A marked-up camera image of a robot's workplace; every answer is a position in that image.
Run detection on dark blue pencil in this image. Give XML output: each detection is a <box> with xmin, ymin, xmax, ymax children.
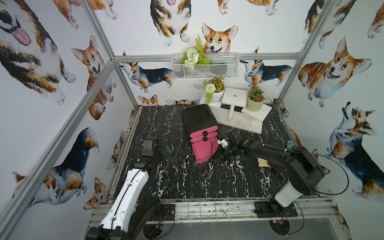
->
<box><xmin>210</xmin><ymin>139</ymin><xmax>214</xmax><ymax>158</ymax></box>
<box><xmin>168</xmin><ymin>154</ymin><xmax>182</xmax><ymax>174</ymax></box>

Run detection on black drawer cabinet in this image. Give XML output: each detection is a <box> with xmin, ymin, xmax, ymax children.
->
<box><xmin>181</xmin><ymin>105</ymin><xmax>219</xmax><ymax>138</ymax></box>

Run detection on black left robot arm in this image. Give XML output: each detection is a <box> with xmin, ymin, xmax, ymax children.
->
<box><xmin>85</xmin><ymin>138</ymin><xmax>175</xmax><ymax>240</ymax></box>

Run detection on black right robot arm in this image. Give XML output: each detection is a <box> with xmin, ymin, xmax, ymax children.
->
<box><xmin>211</xmin><ymin>129</ymin><xmax>325</xmax><ymax>212</ymax></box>

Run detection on yellow sticky note pad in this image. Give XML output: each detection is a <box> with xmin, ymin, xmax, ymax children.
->
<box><xmin>258</xmin><ymin>158</ymin><xmax>271</xmax><ymax>168</ymax></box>

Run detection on white wooden stand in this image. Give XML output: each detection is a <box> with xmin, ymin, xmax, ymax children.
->
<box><xmin>209</xmin><ymin>88</ymin><xmax>272</xmax><ymax>135</ymax></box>

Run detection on green pot red flowers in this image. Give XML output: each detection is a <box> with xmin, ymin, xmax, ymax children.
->
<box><xmin>246</xmin><ymin>85</ymin><xmax>265</xmax><ymax>112</ymax></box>

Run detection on teal plastic scoop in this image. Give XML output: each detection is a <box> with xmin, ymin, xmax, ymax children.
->
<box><xmin>287</xmin><ymin>140</ymin><xmax>295</xmax><ymax>149</ymax></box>

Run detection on white pot orange flowers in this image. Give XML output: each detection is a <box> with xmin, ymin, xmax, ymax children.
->
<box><xmin>194</xmin><ymin>76</ymin><xmax>225</xmax><ymax>105</ymax></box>

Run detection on green fern with white flowers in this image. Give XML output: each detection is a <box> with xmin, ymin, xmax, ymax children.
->
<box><xmin>180</xmin><ymin>35</ymin><xmax>210</xmax><ymax>70</ymax></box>

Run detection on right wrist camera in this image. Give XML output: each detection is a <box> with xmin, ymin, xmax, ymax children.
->
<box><xmin>217</xmin><ymin>139</ymin><xmax>229</xmax><ymax>148</ymax></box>

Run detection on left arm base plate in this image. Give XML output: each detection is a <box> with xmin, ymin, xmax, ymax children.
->
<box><xmin>131</xmin><ymin>203</ymin><xmax>176</xmax><ymax>224</ymax></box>

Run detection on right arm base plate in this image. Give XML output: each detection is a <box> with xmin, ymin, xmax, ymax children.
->
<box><xmin>254</xmin><ymin>201</ymin><xmax>298</xmax><ymax>218</ymax></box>

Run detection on white wire basket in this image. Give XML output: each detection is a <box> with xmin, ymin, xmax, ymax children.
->
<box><xmin>172</xmin><ymin>53</ymin><xmax>240</xmax><ymax>80</ymax></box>

